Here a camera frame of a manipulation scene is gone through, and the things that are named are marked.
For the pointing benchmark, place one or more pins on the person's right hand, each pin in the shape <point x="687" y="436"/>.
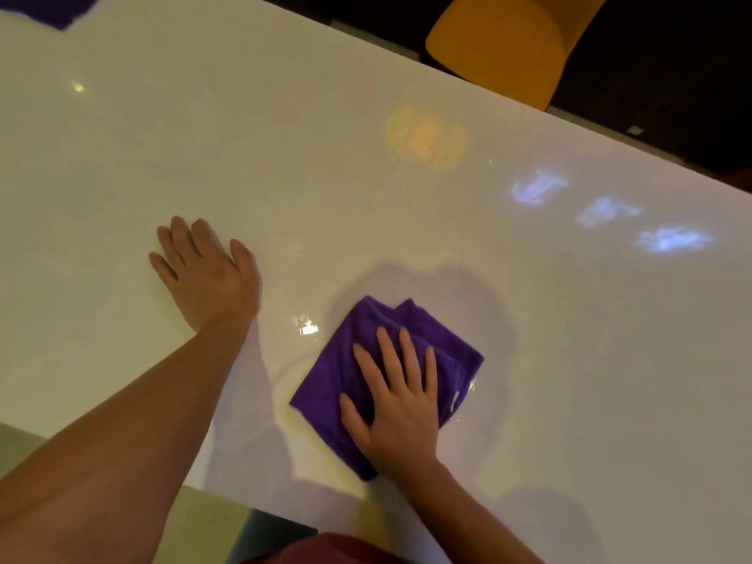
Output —
<point x="402" y="419"/>

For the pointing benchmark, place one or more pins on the person's left hand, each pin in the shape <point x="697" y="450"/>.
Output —
<point x="208" y="284"/>

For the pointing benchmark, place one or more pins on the person's left thumb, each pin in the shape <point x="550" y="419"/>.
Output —
<point x="245" y="261"/>

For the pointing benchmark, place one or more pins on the person's right middle finger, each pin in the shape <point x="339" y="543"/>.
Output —
<point x="391" y="358"/>

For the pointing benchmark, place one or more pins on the person's right thumb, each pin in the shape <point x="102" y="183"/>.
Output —
<point x="353" y="418"/>

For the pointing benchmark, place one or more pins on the person's left little finger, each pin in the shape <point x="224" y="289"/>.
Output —
<point x="161" y="268"/>

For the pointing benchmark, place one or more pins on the person's left middle finger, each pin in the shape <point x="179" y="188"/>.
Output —
<point x="183" y="237"/>

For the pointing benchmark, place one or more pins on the person's right little finger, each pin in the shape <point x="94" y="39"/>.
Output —
<point x="431" y="372"/>

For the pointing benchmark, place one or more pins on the purple cleaning cloth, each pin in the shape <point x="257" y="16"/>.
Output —
<point x="335" y="375"/>

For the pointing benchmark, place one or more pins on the person's left forearm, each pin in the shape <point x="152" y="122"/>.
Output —
<point x="117" y="446"/>

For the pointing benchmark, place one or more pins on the person's right forearm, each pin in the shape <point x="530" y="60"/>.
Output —
<point x="464" y="516"/>

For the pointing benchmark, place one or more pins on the person's maroon clothing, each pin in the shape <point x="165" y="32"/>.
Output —
<point x="329" y="550"/>

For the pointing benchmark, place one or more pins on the teal chair seat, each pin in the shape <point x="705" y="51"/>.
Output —
<point x="267" y="537"/>

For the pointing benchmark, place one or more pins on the small white floor object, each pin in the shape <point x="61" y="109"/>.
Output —
<point x="635" y="130"/>

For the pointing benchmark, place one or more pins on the yellow chair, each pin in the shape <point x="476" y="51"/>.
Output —
<point x="505" y="43"/>

